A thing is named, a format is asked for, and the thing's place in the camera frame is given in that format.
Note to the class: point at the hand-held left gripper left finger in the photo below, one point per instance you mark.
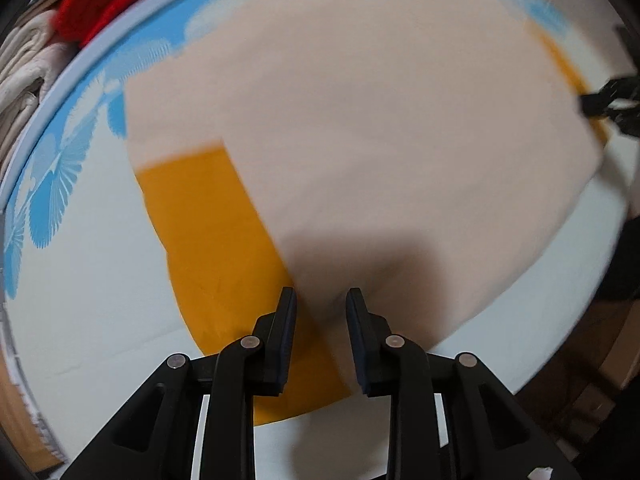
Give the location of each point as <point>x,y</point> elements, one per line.
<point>283,345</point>

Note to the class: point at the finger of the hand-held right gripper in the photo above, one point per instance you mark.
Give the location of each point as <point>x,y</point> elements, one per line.
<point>595,102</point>

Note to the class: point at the beige and orange garment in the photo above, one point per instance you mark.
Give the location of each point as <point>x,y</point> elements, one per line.
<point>375,135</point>

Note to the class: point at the white fleece garment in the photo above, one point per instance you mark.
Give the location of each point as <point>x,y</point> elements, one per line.
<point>25,75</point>

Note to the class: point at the red knitted sweater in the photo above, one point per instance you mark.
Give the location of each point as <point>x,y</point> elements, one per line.
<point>95,0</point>

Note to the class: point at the blue and white printed bed sheet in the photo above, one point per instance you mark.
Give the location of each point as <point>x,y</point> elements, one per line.
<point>90,285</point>

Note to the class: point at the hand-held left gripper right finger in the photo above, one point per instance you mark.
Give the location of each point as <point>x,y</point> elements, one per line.
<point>358,345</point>

